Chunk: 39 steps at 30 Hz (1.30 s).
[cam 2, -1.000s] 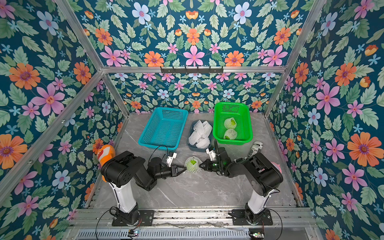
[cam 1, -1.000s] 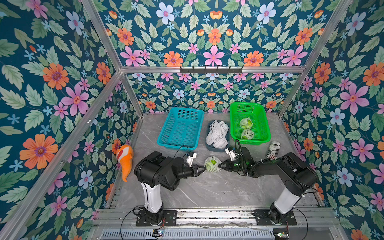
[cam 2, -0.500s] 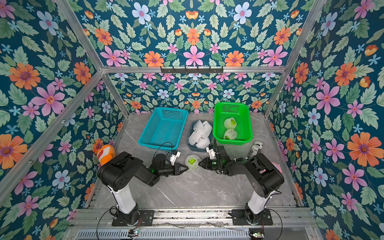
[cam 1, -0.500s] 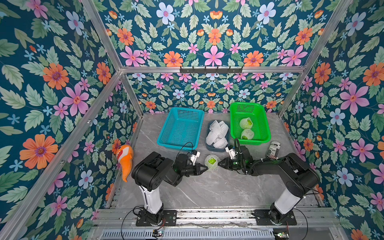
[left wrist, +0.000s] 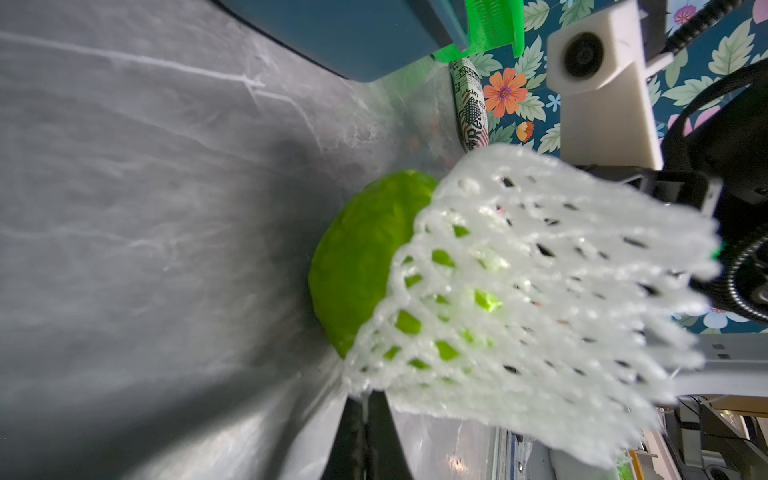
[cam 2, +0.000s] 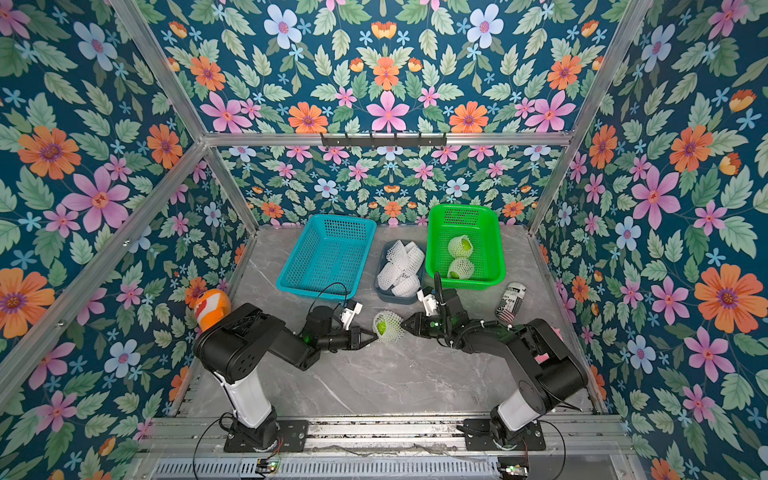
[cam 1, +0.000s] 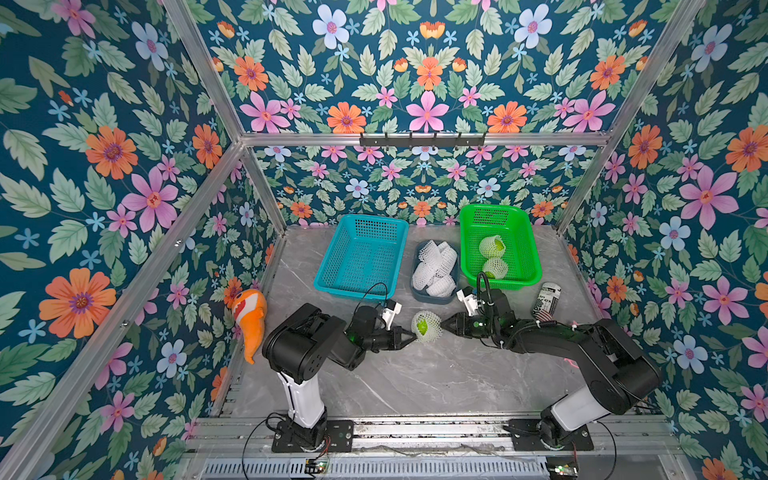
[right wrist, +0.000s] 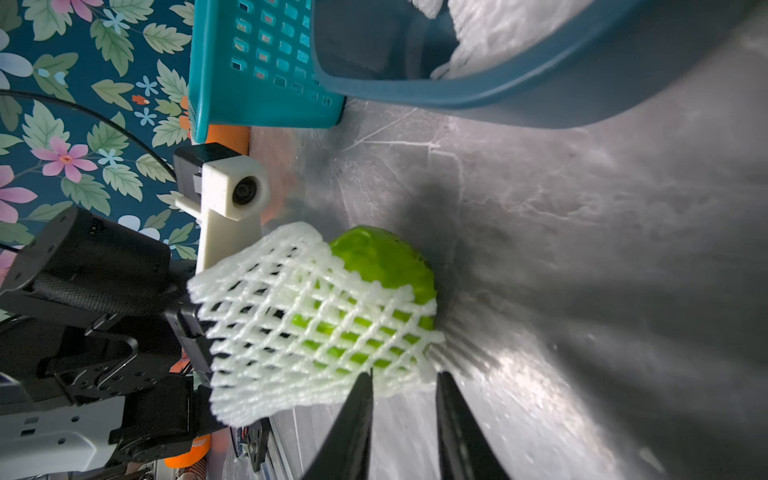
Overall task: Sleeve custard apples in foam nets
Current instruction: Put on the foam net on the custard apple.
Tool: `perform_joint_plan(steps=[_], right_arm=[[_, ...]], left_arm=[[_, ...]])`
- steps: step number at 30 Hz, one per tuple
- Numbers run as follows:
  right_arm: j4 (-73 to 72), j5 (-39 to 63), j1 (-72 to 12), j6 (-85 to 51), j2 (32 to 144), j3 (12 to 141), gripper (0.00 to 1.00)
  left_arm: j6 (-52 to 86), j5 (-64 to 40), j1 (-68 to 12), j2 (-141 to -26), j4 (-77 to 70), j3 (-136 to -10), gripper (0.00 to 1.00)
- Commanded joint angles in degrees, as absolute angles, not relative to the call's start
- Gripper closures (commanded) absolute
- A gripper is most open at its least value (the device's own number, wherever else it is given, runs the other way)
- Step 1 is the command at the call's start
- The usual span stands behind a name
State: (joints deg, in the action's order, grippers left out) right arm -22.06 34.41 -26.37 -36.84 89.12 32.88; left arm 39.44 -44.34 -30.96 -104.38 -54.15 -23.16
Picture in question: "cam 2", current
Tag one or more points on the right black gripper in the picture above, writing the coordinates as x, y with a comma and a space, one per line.
424, 324

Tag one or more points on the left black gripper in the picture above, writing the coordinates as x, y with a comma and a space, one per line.
353, 339

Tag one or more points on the white foam net back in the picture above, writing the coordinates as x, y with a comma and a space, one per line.
394, 320

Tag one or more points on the white foam net sleeve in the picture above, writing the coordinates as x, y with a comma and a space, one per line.
455, 249

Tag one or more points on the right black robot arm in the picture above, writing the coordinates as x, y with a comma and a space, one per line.
544, 370

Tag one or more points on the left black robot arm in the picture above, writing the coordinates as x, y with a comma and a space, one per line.
233, 343

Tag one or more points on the white foam net remaining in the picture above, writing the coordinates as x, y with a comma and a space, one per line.
401, 267

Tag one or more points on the teal plastic basket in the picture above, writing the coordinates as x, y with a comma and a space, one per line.
329, 257

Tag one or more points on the green plastic basket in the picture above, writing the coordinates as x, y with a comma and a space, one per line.
480, 223

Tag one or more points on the patterned black white can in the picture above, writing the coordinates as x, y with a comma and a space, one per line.
511, 302

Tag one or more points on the pink alarm clock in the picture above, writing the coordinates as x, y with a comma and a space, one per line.
544, 357

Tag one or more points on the orange clownfish plush toy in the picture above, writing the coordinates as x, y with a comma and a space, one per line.
211, 307

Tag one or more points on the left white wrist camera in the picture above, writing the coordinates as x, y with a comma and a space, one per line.
350, 311

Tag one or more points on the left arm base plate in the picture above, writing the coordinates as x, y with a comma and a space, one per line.
272, 435

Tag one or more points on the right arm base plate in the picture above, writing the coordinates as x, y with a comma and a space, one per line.
491, 435

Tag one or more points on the black hook rail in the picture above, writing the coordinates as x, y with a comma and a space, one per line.
370, 140

